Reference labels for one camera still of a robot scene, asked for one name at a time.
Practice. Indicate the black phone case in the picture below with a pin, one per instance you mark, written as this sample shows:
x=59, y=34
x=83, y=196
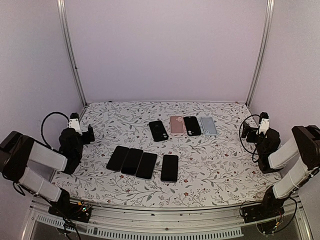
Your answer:
x=192, y=126
x=158, y=131

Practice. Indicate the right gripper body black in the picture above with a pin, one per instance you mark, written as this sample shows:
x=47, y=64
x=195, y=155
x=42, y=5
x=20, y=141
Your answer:
x=253, y=130

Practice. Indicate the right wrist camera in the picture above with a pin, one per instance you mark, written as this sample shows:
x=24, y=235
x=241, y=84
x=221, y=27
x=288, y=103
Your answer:
x=264, y=123

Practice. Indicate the floral table mat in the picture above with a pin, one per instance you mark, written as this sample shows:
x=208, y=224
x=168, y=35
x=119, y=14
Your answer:
x=190, y=171

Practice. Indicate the aluminium frame post left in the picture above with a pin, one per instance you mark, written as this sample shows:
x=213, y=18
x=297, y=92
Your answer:
x=61, y=7

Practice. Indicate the dark purple phone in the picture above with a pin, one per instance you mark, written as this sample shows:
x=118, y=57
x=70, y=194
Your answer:
x=169, y=170

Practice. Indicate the aluminium frame post right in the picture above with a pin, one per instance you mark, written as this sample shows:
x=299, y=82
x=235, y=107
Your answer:
x=270, y=4

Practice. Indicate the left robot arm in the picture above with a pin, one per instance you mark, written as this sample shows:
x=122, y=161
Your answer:
x=17, y=150

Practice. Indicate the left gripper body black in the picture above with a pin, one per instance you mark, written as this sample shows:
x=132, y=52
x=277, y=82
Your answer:
x=87, y=139

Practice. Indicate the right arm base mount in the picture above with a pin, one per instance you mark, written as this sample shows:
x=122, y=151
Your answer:
x=254, y=211

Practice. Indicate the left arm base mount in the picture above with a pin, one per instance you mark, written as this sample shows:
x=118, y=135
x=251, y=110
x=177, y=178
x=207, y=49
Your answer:
x=79, y=211

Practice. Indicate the aluminium frame post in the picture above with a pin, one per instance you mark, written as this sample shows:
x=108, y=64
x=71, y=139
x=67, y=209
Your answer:
x=61, y=7
x=270, y=4

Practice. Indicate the pink phone case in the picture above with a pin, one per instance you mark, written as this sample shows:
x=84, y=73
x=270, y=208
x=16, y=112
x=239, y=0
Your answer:
x=177, y=125

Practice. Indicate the light blue phone case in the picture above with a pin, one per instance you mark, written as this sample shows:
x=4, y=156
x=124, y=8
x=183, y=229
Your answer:
x=208, y=126

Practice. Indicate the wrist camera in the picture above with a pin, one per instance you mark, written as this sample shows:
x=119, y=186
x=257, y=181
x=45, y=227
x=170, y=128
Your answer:
x=74, y=122
x=264, y=123

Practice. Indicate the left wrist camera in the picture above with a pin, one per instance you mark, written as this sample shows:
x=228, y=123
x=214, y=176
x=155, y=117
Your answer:
x=74, y=122

